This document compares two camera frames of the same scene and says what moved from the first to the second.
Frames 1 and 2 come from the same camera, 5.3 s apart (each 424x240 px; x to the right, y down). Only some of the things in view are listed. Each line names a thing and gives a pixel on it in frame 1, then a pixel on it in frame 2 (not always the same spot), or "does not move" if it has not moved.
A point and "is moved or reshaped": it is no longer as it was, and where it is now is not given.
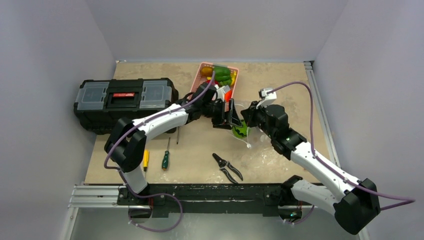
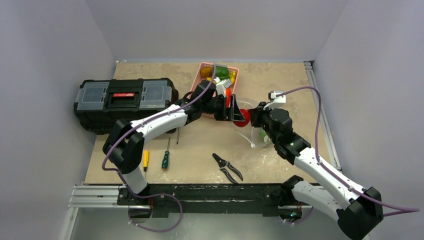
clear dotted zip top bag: x=249 y=136 is moved or reshaped
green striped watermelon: x=240 y=132 -> x=264 y=135
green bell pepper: x=222 y=75 does not move
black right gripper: x=251 y=114 does not move
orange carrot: x=228 y=95 does not move
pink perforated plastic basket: x=219 y=74 does not move
